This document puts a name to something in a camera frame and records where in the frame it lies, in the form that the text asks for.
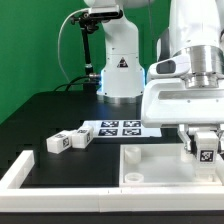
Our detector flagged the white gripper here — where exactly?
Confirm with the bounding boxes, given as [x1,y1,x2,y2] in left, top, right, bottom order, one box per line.
[141,78,224,154]

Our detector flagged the white square table top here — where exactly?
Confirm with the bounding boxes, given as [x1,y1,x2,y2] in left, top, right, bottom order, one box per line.
[119,143,224,188]

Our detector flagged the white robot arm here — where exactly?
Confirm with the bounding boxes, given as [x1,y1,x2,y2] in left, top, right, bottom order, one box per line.
[84,0,224,153]

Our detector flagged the white tag sheet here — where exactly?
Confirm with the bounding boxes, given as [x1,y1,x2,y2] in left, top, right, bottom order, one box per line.
[83,120,161,138]

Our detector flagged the white U-shaped fence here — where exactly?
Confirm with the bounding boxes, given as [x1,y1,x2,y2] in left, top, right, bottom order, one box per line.
[0,150,224,212]

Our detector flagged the black cables on table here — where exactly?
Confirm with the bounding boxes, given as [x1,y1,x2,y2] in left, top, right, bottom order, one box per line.
[53,75,101,92]

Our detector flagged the silver background camera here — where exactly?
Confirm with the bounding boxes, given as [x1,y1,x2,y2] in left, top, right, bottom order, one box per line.
[88,5,122,19]

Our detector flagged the black camera stand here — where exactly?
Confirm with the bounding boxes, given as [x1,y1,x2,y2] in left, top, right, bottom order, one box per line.
[70,13,101,84]

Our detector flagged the white camera cable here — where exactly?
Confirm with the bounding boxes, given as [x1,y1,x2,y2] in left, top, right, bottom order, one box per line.
[57,8,89,84]

